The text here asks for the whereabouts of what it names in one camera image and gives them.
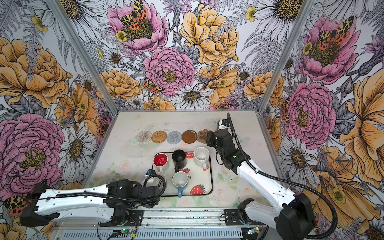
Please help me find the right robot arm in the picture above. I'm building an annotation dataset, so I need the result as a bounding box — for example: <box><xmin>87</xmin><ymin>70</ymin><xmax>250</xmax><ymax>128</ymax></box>
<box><xmin>206</xmin><ymin>129</ymin><xmax>316</xmax><ymax>240</ymax></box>

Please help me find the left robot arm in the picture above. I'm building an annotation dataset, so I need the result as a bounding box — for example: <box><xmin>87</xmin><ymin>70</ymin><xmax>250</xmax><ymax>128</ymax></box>
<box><xmin>20</xmin><ymin>175</ymin><xmax>166</xmax><ymax>227</ymax></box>

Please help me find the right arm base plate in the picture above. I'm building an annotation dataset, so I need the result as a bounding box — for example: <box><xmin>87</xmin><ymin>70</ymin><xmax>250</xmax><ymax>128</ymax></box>
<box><xmin>219</xmin><ymin>209</ymin><xmax>263</xmax><ymax>226</ymax></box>

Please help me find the red interior mug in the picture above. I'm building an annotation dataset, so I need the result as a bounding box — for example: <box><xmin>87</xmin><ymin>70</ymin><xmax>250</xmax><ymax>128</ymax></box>
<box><xmin>153</xmin><ymin>153</ymin><xmax>170</xmax><ymax>173</ymax></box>

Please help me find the multicolour rope coaster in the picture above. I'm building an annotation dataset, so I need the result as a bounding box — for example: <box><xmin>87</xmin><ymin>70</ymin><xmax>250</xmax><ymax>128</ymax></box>
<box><xmin>136</xmin><ymin>131</ymin><xmax>152</xmax><ymax>144</ymax></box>

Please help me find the grey crochet coaster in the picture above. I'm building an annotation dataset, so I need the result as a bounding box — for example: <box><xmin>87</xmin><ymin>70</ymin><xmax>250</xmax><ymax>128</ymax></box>
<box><xmin>167</xmin><ymin>131</ymin><xmax>182</xmax><ymax>145</ymax></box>

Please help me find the white tray with strawberries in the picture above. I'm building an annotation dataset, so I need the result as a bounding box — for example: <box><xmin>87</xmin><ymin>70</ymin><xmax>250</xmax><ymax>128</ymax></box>
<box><xmin>163</xmin><ymin>152</ymin><xmax>213</xmax><ymax>197</ymax></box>

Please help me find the white mug purple handle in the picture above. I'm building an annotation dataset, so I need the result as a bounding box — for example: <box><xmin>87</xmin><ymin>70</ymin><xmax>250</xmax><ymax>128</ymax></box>
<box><xmin>142</xmin><ymin>173</ymin><xmax>167</xmax><ymax>190</ymax></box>

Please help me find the cork paw print coaster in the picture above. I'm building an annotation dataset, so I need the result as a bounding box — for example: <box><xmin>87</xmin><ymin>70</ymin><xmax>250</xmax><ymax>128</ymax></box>
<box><xmin>197</xmin><ymin>129</ymin><xmax>208</xmax><ymax>144</ymax></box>

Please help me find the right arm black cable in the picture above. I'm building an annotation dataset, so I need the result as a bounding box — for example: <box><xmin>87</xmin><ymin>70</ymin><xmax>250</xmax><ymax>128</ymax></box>
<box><xmin>226</xmin><ymin>112</ymin><xmax>339</xmax><ymax>240</ymax></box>

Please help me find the white mug blue handle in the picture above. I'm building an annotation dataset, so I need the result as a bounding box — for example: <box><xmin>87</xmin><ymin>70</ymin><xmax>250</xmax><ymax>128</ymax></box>
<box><xmin>172</xmin><ymin>171</ymin><xmax>189</xmax><ymax>198</ymax></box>

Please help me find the green circuit board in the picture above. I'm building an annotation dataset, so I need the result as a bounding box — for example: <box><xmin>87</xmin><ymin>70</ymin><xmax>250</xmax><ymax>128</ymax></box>
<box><xmin>110</xmin><ymin>229</ymin><xmax>136</xmax><ymax>238</ymax></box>

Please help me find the glossy brown wooden coaster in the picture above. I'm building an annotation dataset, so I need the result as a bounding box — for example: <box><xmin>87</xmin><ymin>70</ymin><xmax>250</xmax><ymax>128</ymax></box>
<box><xmin>182</xmin><ymin>130</ymin><xmax>198</xmax><ymax>144</ymax></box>

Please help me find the right small circuit board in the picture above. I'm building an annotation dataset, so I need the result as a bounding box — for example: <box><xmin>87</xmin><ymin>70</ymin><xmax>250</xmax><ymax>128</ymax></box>
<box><xmin>247</xmin><ymin>227</ymin><xmax>260</xmax><ymax>235</ymax></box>

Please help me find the black mug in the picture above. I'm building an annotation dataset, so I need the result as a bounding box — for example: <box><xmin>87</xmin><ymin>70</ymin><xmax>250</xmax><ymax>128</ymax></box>
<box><xmin>172</xmin><ymin>150</ymin><xmax>187</xmax><ymax>173</ymax></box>

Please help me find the aluminium front rail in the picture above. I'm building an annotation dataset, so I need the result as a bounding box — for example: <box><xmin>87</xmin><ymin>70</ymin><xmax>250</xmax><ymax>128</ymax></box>
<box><xmin>53</xmin><ymin>202</ymin><xmax>281</xmax><ymax>229</ymax></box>

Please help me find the woven rattan coaster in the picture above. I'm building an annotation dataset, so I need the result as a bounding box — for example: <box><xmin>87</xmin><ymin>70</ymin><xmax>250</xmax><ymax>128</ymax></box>
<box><xmin>151</xmin><ymin>131</ymin><xmax>168</xmax><ymax>144</ymax></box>

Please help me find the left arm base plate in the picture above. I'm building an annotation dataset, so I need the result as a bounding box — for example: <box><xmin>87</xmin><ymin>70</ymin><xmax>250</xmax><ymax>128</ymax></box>
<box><xmin>99</xmin><ymin>209</ymin><xmax>144</xmax><ymax>227</ymax></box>

